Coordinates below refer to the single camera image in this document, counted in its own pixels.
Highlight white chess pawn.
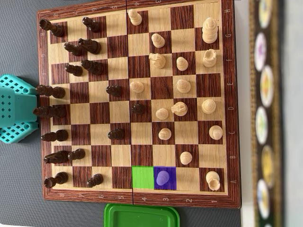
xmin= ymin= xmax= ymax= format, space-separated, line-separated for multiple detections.
xmin=127 ymin=9 xmax=143 ymax=26
xmin=176 ymin=56 xmax=189 ymax=71
xmin=179 ymin=151 xmax=193 ymax=165
xmin=156 ymin=171 xmax=170 ymax=186
xmin=155 ymin=108 xmax=169 ymax=121
xmin=158 ymin=127 xmax=172 ymax=140
xmin=151 ymin=33 xmax=166 ymax=49
xmin=129 ymin=81 xmax=144 ymax=94

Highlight black chess pawn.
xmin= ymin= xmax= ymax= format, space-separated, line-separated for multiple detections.
xmin=107 ymin=129 xmax=125 ymax=140
xmin=64 ymin=63 xmax=83 ymax=76
xmin=67 ymin=148 xmax=86 ymax=161
xmin=106 ymin=85 xmax=123 ymax=97
xmin=86 ymin=174 xmax=104 ymax=188
xmin=63 ymin=42 xmax=82 ymax=57
xmin=82 ymin=16 xmax=100 ymax=33
xmin=131 ymin=104 xmax=147 ymax=115

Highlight white chess knight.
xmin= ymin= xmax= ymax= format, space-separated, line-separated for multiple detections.
xmin=148 ymin=52 xmax=167 ymax=69
xmin=171 ymin=101 xmax=188 ymax=116

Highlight wooden chess board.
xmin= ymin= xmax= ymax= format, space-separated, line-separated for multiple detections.
xmin=36 ymin=0 xmax=242 ymax=209

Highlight white chess queen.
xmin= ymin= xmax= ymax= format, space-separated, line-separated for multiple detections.
xmin=201 ymin=98 xmax=217 ymax=114

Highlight black chess bishop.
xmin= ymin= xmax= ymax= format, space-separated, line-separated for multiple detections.
xmin=41 ymin=129 xmax=69 ymax=142
xmin=80 ymin=59 xmax=104 ymax=76

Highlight white chess rook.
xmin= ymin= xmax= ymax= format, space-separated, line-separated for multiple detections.
xmin=202 ymin=49 xmax=218 ymax=68
xmin=205 ymin=170 xmax=221 ymax=192

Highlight black chess knight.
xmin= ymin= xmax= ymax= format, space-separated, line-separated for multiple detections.
xmin=78 ymin=38 xmax=102 ymax=55
xmin=43 ymin=150 xmax=71 ymax=165

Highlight white chess king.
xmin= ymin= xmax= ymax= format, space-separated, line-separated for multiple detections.
xmin=201 ymin=17 xmax=218 ymax=44

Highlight black chess queen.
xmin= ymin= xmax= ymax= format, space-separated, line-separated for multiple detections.
xmin=32 ymin=105 xmax=67 ymax=119

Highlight black chess king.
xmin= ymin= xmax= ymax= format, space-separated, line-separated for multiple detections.
xmin=35 ymin=84 xmax=66 ymax=99

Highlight black chess rook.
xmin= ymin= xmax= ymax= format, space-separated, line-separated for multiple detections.
xmin=39 ymin=18 xmax=65 ymax=38
xmin=44 ymin=171 xmax=69 ymax=189

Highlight green plastic tray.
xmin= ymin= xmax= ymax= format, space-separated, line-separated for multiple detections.
xmin=104 ymin=202 xmax=180 ymax=227

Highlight colourful printed box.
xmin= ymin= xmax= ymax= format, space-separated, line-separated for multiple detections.
xmin=248 ymin=0 xmax=286 ymax=227

